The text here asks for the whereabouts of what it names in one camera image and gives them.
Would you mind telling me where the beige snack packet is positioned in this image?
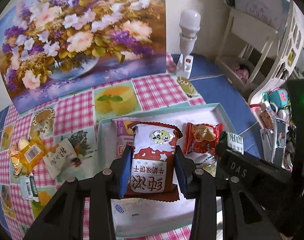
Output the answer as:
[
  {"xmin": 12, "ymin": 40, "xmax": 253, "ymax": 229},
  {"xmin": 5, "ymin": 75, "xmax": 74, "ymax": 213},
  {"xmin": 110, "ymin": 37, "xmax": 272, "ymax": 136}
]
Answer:
[{"xmin": 44, "ymin": 139, "xmax": 85, "ymax": 179}]

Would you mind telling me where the white box with mint rim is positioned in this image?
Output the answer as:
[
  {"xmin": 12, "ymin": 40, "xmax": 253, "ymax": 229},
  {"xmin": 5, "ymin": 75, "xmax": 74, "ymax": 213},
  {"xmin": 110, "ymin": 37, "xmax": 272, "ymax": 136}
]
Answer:
[{"xmin": 97, "ymin": 102, "xmax": 243, "ymax": 238}]

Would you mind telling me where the pink swiss roll packet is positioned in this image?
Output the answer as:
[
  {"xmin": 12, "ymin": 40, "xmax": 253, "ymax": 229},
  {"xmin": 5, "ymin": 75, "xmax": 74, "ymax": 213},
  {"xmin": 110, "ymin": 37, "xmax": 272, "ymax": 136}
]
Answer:
[{"xmin": 113, "ymin": 119, "xmax": 136, "ymax": 157}]

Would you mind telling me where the red snack packet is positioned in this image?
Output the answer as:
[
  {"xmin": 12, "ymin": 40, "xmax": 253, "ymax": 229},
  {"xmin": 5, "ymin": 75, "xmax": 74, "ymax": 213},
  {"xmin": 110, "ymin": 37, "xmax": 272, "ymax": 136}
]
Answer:
[{"xmin": 183, "ymin": 122, "xmax": 222, "ymax": 155}]

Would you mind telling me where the green biscuit packet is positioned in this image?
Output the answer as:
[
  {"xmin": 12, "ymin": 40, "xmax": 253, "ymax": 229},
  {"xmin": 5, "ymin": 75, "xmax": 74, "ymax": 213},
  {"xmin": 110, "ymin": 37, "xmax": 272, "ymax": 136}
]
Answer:
[{"xmin": 196, "ymin": 131, "xmax": 244, "ymax": 178}]

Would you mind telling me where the teal toy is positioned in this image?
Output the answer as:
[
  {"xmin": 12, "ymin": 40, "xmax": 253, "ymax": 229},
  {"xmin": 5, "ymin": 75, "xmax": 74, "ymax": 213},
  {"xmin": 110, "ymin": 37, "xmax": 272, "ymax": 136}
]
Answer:
[{"xmin": 267, "ymin": 88, "xmax": 290, "ymax": 108}]

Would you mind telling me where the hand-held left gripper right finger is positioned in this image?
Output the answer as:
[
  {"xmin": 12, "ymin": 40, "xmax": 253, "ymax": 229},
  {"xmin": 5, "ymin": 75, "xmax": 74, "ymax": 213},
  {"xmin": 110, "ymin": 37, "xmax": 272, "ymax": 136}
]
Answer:
[{"xmin": 175, "ymin": 152, "xmax": 283, "ymax": 240}]

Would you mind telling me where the white table lamp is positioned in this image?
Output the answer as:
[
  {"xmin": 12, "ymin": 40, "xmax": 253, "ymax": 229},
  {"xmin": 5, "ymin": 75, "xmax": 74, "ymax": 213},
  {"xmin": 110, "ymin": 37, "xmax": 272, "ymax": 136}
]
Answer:
[{"xmin": 176, "ymin": 9, "xmax": 201, "ymax": 79}]

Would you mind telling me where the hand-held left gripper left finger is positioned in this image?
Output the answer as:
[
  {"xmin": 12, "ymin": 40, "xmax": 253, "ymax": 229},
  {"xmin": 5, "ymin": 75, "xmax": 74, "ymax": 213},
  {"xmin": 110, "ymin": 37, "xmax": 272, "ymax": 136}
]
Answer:
[{"xmin": 24, "ymin": 146, "xmax": 132, "ymax": 240}]

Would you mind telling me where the checked printed tablecloth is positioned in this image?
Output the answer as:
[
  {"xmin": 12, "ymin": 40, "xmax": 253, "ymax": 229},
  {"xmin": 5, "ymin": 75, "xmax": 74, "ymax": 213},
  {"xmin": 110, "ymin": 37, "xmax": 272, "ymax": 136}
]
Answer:
[{"xmin": 0, "ymin": 52, "xmax": 263, "ymax": 240}]

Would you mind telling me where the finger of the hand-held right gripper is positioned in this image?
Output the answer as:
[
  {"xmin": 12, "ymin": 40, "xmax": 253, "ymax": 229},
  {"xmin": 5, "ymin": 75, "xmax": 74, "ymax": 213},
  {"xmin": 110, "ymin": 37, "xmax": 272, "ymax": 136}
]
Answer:
[{"xmin": 215, "ymin": 131, "xmax": 230, "ymax": 156}]

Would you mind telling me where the colourful puzzle cube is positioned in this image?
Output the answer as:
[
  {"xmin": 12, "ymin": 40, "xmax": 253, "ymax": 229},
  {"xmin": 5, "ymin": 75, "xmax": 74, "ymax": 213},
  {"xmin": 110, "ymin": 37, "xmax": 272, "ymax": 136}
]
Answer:
[{"xmin": 260, "ymin": 106, "xmax": 278, "ymax": 129}]

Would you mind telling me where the brown white biscuit packet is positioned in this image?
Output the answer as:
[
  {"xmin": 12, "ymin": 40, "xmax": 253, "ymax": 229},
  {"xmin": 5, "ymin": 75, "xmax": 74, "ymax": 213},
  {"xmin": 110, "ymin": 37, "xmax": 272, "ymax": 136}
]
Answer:
[{"xmin": 123, "ymin": 121, "xmax": 183, "ymax": 203}]

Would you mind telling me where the mint green snack packet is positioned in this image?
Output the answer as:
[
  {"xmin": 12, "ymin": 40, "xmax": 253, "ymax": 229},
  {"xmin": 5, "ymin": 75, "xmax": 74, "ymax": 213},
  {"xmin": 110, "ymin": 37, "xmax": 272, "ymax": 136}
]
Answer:
[{"xmin": 20, "ymin": 174, "xmax": 40, "ymax": 202}]

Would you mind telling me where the flower painting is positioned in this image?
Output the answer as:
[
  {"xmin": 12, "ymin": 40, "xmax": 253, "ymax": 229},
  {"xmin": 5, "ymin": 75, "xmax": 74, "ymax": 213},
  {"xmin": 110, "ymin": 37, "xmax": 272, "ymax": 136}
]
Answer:
[{"xmin": 0, "ymin": 0, "xmax": 167, "ymax": 113}]

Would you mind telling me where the yellow cake packet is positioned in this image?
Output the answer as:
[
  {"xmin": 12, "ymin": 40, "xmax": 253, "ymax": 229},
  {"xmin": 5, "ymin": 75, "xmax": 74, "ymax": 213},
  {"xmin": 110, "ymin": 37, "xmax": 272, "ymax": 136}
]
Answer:
[{"xmin": 15, "ymin": 136, "xmax": 48, "ymax": 177}]

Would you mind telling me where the white wooden chair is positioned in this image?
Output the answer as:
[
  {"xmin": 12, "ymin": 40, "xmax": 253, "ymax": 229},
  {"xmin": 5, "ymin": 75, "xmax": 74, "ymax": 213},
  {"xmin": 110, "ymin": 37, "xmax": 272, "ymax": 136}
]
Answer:
[{"xmin": 214, "ymin": 0, "xmax": 303, "ymax": 105}]

